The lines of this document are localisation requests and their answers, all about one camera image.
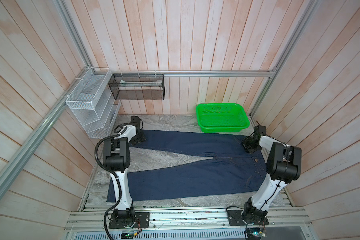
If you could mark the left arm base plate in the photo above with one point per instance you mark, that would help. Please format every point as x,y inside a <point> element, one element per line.
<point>125,220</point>

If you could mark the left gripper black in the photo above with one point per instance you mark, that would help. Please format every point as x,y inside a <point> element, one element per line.
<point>143,138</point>

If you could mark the white wire mesh shelf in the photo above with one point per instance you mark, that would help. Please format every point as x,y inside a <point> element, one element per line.
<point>92,102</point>

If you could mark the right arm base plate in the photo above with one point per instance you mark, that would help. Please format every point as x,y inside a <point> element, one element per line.
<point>238,217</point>

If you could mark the aluminium frame bar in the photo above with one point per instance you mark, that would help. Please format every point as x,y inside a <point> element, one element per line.
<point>24,153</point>
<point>221,73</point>

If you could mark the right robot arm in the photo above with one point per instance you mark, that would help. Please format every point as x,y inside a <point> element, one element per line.
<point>284,165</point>

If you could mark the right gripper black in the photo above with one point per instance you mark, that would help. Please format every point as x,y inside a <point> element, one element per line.
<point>244,141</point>

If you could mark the green plastic basket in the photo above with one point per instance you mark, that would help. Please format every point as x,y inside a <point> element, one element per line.
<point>221,117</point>

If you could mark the aluminium frame right post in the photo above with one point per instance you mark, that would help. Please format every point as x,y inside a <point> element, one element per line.
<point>304,20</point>

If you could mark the aluminium frame back bar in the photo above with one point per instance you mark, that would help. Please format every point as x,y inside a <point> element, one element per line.
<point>221,73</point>

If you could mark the aluminium frame left bar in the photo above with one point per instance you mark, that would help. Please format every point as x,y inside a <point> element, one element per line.
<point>24,153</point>

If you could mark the dark blue denim trousers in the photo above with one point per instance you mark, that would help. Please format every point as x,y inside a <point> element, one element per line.
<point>226,169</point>

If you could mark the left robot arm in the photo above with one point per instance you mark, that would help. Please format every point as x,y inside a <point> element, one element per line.
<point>117,160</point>

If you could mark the aluminium front rail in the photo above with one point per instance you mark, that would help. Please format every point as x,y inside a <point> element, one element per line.
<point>193,223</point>

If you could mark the black mesh wall basket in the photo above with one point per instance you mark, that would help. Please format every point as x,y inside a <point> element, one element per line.
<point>137,87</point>

